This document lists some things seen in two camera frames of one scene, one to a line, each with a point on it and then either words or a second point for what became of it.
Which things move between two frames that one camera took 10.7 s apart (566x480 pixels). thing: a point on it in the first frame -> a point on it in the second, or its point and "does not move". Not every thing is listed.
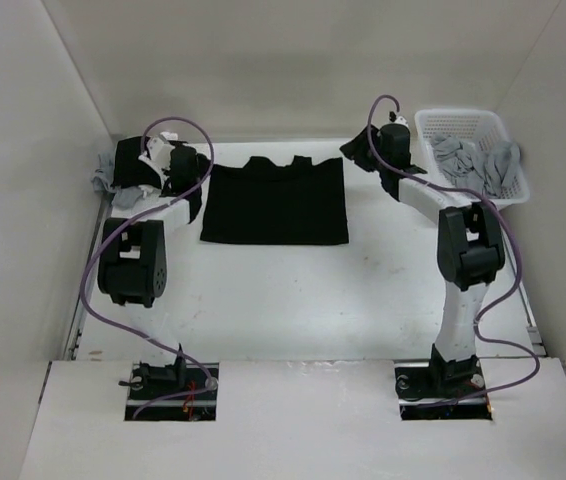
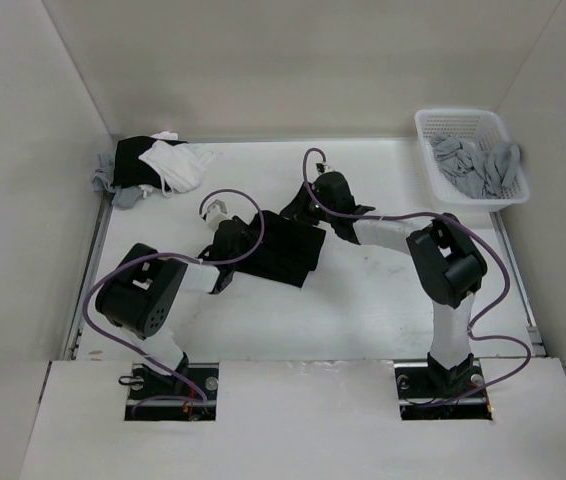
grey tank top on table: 103,179 does not move
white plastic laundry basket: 471,150 does not move
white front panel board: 305,421 does not move
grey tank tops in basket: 488,169 does not move
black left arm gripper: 204,165 -> 253,240
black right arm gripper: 356,148 -> 297,207
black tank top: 267,200 -> 288,252
